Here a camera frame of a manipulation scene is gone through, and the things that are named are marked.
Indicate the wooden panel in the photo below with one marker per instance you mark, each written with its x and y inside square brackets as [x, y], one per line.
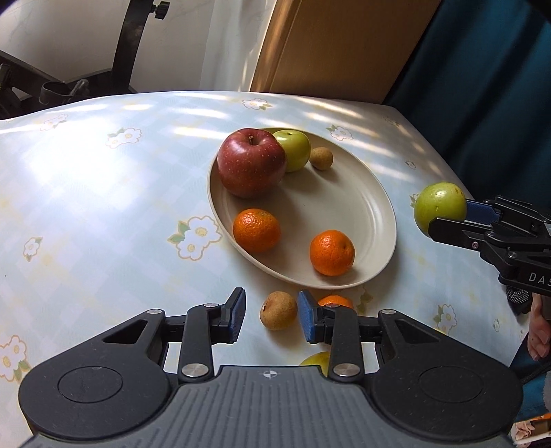
[335, 47]

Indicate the large yellow lemon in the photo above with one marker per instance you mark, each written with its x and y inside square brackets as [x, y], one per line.
[316, 361]

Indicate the dark teal curtain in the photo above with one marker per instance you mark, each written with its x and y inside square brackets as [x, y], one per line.
[486, 86]

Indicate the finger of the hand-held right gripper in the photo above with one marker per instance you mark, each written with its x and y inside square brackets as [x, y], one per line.
[456, 232]
[482, 211]

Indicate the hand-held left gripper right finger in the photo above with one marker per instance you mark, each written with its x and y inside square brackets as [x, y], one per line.
[306, 316]

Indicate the large red apple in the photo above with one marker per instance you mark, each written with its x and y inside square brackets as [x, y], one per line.
[252, 163]

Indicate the light blue fluffy blanket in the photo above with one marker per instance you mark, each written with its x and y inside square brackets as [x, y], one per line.
[546, 387]

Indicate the black exercise bike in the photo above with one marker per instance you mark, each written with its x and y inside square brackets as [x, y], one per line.
[125, 43]

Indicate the small brown round fruit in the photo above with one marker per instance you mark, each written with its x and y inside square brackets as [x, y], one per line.
[322, 158]
[278, 310]

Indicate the person's right hand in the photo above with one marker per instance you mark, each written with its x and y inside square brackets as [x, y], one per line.
[538, 336]

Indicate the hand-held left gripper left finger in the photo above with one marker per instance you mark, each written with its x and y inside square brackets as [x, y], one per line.
[237, 314]

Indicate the mandarin orange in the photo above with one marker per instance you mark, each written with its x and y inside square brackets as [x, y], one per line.
[257, 230]
[335, 300]
[332, 253]

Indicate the green apple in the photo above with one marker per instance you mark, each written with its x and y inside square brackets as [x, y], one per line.
[297, 148]
[439, 202]

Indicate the beige oval plate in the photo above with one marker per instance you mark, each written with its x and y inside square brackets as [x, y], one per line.
[344, 198]

